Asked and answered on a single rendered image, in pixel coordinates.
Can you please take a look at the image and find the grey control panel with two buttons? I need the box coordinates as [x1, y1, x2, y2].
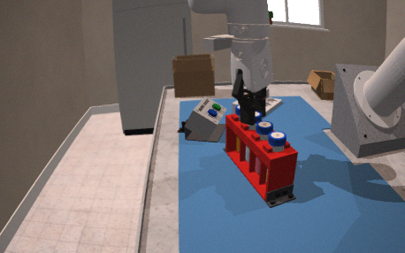
[178, 96, 226, 142]

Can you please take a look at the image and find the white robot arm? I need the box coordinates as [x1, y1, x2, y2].
[188, 0, 405, 129]

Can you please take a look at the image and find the grey metal bracket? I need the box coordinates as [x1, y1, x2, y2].
[266, 184, 296, 208]

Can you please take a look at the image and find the blue flat mat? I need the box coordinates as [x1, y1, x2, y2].
[179, 96, 405, 253]

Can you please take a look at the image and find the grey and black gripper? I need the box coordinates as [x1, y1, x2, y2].
[231, 36, 273, 126]

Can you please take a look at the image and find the beige tray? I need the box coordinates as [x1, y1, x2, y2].
[233, 88, 282, 114]

